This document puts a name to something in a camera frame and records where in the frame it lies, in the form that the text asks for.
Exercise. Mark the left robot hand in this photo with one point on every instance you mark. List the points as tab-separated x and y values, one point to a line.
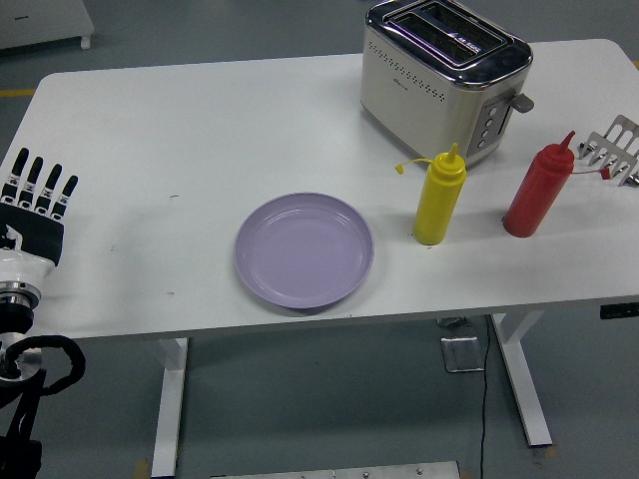
35	239

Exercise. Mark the purple plate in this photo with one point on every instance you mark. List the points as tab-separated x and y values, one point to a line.
304	249

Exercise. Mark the grey toaster lever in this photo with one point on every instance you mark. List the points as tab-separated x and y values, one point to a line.
522	102

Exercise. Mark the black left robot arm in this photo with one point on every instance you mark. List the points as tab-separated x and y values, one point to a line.
20	369

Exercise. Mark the square metal floor plate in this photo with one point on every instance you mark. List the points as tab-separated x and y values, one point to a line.
462	354

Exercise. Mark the white table leg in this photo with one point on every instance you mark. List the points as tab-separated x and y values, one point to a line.
524	384
170	409

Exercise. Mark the white cabinet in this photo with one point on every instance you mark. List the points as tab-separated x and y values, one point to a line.
40	20

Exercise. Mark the yellow squeeze bottle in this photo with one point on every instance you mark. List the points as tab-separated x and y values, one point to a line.
439	199

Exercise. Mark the cream and chrome toaster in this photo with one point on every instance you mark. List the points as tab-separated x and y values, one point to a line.
419	100

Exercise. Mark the small grey floor fitting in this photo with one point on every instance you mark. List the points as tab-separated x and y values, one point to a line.
453	322

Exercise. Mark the red squeeze bottle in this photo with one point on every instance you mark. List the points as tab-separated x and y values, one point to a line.
534	194

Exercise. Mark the black table control panel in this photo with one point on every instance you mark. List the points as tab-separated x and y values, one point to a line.
619	311

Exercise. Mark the metal toast rack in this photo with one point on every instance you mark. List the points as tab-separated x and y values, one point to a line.
619	149

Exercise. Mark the long metal base plate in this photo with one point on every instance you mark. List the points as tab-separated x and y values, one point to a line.
334	471

